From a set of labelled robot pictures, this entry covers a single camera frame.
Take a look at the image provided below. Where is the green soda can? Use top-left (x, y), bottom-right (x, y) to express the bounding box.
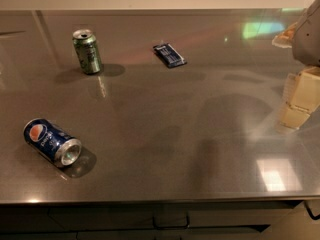
top-left (73, 29), bottom-right (102, 75)

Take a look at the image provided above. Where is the blue pepsi can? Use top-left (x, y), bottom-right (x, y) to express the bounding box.
top-left (23, 118), bottom-right (82, 168)

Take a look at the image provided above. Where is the blue snack packet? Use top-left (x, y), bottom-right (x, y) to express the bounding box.
top-left (153, 43), bottom-right (187, 68)

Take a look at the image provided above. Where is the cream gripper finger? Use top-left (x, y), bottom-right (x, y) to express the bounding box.
top-left (272, 23), bottom-right (297, 48)
top-left (276, 66), bottom-right (320, 133)

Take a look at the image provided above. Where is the black drawer handle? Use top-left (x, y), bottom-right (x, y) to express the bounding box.
top-left (152, 213), bottom-right (190, 230)

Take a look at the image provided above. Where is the black side handle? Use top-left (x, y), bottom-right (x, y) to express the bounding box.
top-left (303, 201), bottom-right (320, 221)

